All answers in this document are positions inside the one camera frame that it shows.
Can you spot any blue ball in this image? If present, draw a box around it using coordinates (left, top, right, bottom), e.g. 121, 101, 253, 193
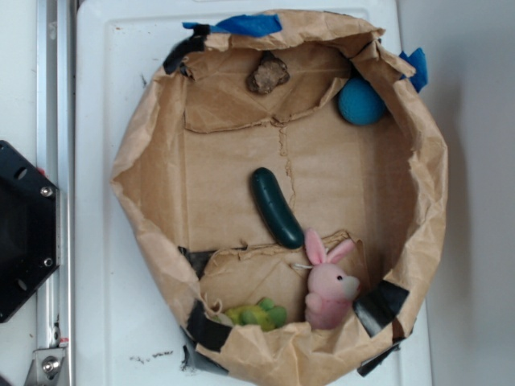
338, 78, 386, 125

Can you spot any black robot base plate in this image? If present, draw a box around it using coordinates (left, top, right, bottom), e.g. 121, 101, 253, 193
1, 140, 59, 323

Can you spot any brown paper bag container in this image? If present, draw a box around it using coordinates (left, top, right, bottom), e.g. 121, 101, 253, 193
111, 10, 447, 385

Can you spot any white tray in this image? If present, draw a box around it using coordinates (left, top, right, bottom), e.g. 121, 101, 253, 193
71, 1, 401, 385

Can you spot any metal corner bracket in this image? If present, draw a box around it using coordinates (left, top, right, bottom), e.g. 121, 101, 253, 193
24, 347, 66, 386

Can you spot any dark green toy cucumber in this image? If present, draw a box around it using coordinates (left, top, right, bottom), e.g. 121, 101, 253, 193
250, 167, 304, 249

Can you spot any brown rock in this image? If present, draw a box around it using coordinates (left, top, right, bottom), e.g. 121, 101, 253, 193
246, 51, 290, 95

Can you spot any green plush animal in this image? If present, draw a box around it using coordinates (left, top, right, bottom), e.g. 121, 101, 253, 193
222, 298, 287, 332

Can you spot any pink plush bunny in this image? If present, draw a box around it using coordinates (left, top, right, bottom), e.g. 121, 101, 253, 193
305, 229, 361, 330

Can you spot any aluminium rail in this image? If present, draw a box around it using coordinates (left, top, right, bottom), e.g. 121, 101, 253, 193
36, 1, 78, 349

